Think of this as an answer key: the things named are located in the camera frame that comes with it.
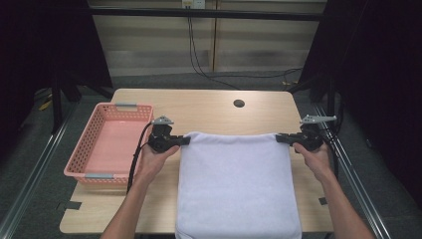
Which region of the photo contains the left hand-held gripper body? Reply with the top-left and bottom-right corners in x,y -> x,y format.
147,115 -> 174,153

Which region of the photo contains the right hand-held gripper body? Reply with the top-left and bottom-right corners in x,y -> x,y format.
294,115 -> 337,153

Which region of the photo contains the pink perforated plastic basket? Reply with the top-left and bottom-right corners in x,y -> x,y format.
63,102 -> 155,186

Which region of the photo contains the white towel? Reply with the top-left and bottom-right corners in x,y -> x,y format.
174,130 -> 303,239

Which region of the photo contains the person's right hand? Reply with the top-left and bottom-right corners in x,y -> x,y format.
292,142 -> 334,183

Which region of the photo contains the person's left hand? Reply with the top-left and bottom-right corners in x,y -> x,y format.
135,145 -> 180,186

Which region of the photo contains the black curtain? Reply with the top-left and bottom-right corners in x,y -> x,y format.
0,0 -> 113,160
298,0 -> 422,207

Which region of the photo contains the black metal stand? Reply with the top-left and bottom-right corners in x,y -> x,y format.
50,73 -> 65,134

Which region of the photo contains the yellow floor object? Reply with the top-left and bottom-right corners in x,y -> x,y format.
38,94 -> 54,112

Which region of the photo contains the black horizontal bar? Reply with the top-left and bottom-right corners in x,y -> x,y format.
89,7 -> 327,22

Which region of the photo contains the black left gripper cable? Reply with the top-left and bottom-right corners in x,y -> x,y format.
126,121 -> 155,194

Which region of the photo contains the bundle of black cables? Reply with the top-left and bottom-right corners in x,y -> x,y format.
326,94 -> 345,137

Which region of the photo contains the black floor cable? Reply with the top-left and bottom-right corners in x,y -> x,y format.
208,67 -> 304,81

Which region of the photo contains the black hanging wall cable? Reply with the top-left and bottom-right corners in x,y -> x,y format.
187,16 -> 240,91

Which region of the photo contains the white wall socket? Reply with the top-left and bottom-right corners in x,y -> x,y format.
181,0 -> 207,10

